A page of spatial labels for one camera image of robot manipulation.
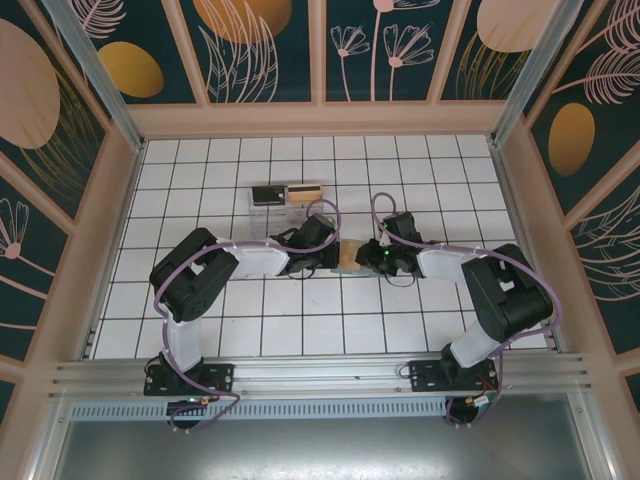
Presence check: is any peach plastic card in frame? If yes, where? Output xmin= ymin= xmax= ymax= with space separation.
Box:
xmin=338 ymin=239 xmax=362 ymax=274

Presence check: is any clear acrylic card stand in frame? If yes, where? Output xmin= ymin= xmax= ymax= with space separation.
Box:
xmin=248 ymin=183 xmax=326 ymax=241

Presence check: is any gold card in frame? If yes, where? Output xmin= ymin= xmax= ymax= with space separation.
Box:
xmin=287 ymin=183 xmax=324 ymax=204

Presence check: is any black VIP card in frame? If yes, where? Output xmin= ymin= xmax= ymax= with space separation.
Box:
xmin=252 ymin=186 xmax=287 ymax=207

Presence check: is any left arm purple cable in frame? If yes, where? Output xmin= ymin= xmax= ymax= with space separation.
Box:
xmin=153 ymin=198 xmax=343 ymax=432

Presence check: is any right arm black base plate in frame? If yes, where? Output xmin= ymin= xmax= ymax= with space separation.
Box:
xmin=408 ymin=358 xmax=501 ymax=397

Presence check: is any aluminium frame rail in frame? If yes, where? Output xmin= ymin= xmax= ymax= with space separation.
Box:
xmin=47 ymin=352 xmax=594 ymax=401

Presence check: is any aluminium side rail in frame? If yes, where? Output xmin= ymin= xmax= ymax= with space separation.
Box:
xmin=79 ymin=139 xmax=147 ymax=361
xmin=487 ymin=139 xmax=567 ymax=354

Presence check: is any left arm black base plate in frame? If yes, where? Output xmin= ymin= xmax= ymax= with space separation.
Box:
xmin=143 ymin=362 xmax=236 ymax=397

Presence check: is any perforated metal cable duct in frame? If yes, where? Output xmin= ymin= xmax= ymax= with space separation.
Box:
xmin=69 ymin=399 xmax=451 ymax=422

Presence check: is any aluminium frame post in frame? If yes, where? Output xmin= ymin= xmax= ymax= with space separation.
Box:
xmin=42 ymin=0 xmax=147 ymax=152
xmin=488 ymin=0 xmax=585 ymax=149

